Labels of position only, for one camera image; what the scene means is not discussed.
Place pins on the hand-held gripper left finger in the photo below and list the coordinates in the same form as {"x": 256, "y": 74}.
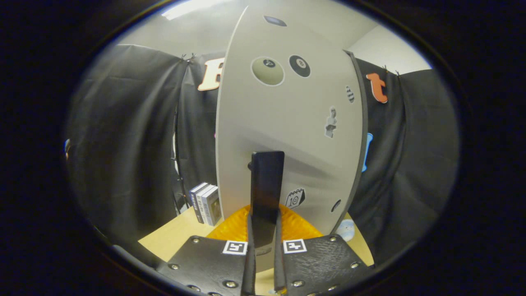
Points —
{"x": 250, "y": 271}

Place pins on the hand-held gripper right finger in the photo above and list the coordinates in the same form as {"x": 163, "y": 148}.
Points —
{"x": 279, "y": 271}

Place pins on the beige cabinet door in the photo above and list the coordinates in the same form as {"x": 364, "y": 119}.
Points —
{"x": 287, "y": 123}

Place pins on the pale blue round object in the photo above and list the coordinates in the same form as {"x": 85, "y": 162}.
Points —
{"x": 346, "y": 230}

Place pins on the white box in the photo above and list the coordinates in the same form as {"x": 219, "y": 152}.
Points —
{"x": 201, "y": 205}

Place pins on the dark grey cabinet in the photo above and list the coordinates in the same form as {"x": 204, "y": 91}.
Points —
{"x": 365, "y": 123}

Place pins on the black backdrop cloth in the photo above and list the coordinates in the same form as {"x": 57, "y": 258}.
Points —
{"x": 123, "y": 144}

